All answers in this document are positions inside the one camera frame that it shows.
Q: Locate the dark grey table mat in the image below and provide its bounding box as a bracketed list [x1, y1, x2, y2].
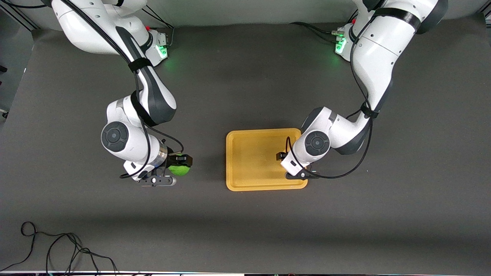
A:
[0, 15, 491, 273]

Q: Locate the black right base cable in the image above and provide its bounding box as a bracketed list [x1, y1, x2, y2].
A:
[142, 6, 176, 48]

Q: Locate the loose black cable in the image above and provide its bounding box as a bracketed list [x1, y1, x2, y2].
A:
[0, 222, 119, 276]

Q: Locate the green toy apple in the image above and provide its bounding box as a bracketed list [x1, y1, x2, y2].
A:
[168, 155, 191, 177]

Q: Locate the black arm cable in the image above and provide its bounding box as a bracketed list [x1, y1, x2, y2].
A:
[61, 0, 185, 179]
[286, 11, 380, 180]

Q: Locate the black cable strap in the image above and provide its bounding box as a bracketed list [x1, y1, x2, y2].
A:
[360, 103, 381, 119]
[128, 57, 153, 74]

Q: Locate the yellow plastic tray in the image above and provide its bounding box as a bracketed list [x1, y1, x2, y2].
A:
[226, 128, 308, 192]

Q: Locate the black left base cable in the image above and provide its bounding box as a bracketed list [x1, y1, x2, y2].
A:
[290, 21, 343, 43]

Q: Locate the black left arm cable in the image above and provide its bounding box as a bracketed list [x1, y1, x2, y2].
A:
[286, 11, 380, 180]

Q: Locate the black base cable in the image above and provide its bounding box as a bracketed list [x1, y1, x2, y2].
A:
[290, 21, 343, 43]
[142, 6, 176, 48]

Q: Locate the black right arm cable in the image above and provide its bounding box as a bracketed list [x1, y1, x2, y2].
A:
[61, 0, 185, 179]

